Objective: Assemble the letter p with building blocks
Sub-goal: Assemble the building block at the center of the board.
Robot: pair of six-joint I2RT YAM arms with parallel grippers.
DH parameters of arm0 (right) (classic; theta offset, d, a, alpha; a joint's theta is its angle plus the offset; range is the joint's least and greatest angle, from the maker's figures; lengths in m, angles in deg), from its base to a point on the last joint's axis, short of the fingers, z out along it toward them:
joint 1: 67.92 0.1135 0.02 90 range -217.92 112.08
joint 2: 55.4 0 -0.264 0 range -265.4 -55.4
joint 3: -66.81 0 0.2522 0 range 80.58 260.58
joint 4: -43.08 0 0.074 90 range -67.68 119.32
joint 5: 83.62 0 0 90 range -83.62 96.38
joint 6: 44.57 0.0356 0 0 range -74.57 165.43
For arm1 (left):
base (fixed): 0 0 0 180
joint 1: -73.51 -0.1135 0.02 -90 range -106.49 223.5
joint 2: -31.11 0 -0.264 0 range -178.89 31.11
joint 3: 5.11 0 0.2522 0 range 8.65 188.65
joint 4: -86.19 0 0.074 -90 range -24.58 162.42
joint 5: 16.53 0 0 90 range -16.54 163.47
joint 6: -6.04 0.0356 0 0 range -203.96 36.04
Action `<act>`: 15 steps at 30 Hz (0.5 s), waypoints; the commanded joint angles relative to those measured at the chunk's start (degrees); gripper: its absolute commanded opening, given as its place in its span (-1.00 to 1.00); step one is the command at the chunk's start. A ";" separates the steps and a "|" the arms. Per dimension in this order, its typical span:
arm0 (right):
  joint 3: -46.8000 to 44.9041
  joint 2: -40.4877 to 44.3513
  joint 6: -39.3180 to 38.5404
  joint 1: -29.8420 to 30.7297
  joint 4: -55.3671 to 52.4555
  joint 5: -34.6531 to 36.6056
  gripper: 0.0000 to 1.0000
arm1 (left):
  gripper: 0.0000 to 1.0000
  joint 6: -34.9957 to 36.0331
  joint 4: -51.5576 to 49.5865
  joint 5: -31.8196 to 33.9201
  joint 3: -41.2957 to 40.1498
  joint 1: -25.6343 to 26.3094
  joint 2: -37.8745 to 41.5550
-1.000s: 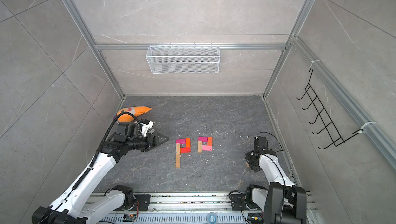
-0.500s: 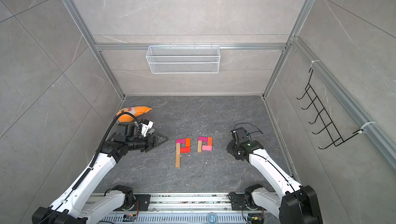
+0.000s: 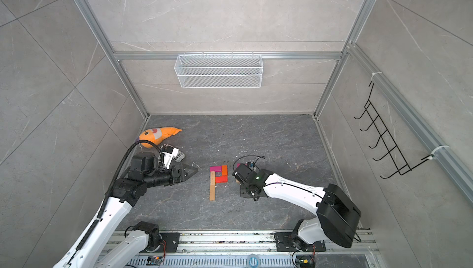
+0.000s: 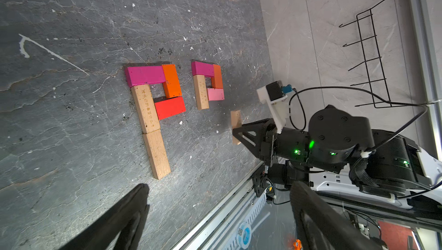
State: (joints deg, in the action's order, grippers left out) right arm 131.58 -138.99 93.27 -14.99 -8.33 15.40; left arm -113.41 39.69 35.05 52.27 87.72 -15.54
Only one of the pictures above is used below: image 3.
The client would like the wooden block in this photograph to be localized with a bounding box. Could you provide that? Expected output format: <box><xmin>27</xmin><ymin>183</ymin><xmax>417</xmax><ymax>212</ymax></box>
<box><xmin>209</xmin><ymin>184</ymin><xmax>216</xmax><ymax>201</ymax></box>
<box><xmin>210</xmin><ymin>172</ymin><xmax>216</xmax><ymax>185</ymax></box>

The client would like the red block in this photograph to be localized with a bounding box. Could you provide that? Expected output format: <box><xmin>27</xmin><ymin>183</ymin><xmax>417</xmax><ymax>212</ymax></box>
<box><xmin>215</xmin><ymin>176</ymin><xmax>228</xmax><ymax>184</ymax></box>

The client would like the orange block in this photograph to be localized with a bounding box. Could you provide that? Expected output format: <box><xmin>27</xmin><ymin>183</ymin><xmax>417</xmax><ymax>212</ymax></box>
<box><xmin>221</xmin><ymin>165</ymin><xmax>228</xmax><ymax>176</ymax></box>

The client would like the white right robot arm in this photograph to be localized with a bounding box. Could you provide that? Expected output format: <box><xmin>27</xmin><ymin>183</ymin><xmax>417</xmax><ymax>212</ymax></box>
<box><xmin>232</xmin><ymin>162</ymin><xmax>362</xmax><ymax>251</ymax></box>

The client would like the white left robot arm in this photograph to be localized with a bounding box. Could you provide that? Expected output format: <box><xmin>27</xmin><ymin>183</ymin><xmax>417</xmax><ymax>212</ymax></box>
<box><xmin>55</xmin><ymin>140</ymin><xmax>198</xmax><ymax>268</ymax></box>

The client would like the small printed packet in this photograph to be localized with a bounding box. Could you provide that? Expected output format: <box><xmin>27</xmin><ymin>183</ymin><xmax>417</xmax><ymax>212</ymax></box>
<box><xmin>172</xmin><ymin>148</ymin><xmax>186</xmax><ymax>163</ymax></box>

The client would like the orange plush toy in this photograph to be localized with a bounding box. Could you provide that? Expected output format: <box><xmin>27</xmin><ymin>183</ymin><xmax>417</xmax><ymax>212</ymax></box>
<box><xmin>137</xmin><ymin>127</ymin><xmax>182</xmax><ymax>145</ymax></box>

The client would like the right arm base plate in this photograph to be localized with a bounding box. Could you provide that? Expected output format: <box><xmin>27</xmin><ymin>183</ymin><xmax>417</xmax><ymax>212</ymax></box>
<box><xmin>274</xmin><ymin>230</ymin><xmax>326</xmax><ymax>252</ymax></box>

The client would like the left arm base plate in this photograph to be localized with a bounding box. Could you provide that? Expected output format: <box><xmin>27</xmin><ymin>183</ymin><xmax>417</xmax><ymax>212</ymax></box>
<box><xmin>145</xmin><ymin>232</ymin><xmax>181</xmax><ymax>253</ymax></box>

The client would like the white wire basket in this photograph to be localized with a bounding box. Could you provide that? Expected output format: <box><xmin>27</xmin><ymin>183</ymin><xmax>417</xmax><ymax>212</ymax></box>
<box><xmin>174</xmin><ymin>54</ymin><xmax>264</xmax><ymax>89</ymax></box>

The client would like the black wire hook rack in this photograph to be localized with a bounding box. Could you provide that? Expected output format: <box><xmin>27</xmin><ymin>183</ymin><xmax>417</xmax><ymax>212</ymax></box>
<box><xmin>349</xmin><ymin>83</ymin><xmax>443</xmax><ymax>184</ymax></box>

